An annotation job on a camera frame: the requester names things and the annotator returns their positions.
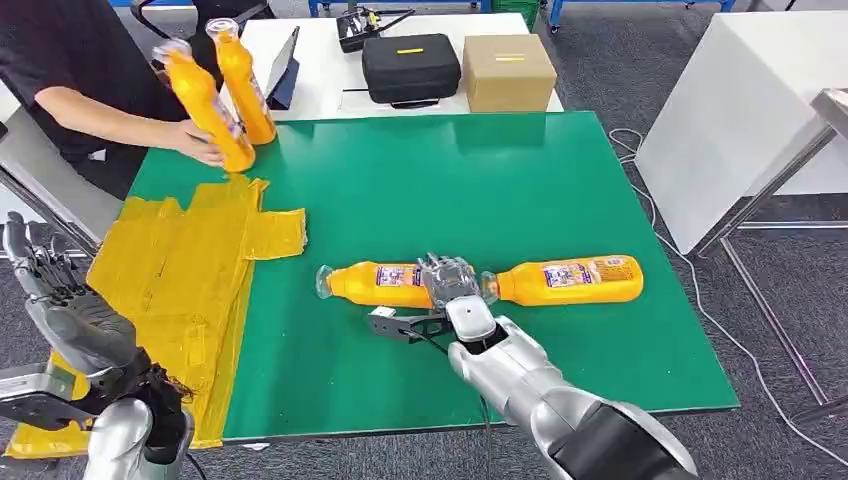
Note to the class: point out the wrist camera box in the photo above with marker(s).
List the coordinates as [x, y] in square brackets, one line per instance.
[33, 391]
[387, 321]

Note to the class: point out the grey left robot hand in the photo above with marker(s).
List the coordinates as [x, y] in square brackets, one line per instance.
[86, 331]

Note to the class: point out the blue metal frame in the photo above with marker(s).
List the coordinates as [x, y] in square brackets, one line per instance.
[555, 13]

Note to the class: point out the black carrying case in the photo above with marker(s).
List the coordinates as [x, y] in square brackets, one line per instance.
[411, 76]

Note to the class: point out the yellow plastic sheet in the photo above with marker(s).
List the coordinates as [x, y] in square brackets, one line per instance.
[185, 265]

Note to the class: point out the tablet in dark case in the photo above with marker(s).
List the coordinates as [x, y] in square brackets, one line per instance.
[285, 73]

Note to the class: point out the brown cardboard box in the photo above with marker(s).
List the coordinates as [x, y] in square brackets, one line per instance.
[510, 79]

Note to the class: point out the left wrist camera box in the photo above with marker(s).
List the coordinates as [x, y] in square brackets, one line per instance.
[33, 391]

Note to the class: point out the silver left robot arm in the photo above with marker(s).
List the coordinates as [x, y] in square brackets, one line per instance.
[119, 437]

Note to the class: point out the orange drink bottle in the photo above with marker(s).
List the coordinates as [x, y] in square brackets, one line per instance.
[242, 79]
[523, 285]
[361, 285]
[205, 106]

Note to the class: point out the black office chair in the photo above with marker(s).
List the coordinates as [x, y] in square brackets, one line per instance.
[218, 8]

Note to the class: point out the green table mat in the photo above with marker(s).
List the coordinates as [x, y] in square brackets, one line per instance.
[430, 185]

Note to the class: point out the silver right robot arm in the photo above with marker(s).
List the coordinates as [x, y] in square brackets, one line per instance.
[523, 378]

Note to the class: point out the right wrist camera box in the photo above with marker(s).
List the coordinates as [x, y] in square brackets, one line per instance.
[387, 321]

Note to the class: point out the green crate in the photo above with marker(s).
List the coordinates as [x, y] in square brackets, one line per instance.
[520, 6]

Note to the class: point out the person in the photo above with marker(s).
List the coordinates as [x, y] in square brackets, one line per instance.
[66, 40]

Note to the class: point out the grey steel bench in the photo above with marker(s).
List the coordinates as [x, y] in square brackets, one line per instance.
[53, 192]

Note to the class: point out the steel table frame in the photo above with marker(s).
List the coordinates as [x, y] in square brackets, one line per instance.
[831, 109]

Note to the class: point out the black remote controller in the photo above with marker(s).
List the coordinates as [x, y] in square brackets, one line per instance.
[354, 33]

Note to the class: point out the person's right hand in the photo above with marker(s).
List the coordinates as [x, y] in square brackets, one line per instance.
[192, 142]

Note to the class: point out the large white slanted table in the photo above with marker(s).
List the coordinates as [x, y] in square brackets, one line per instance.
[729, 106]

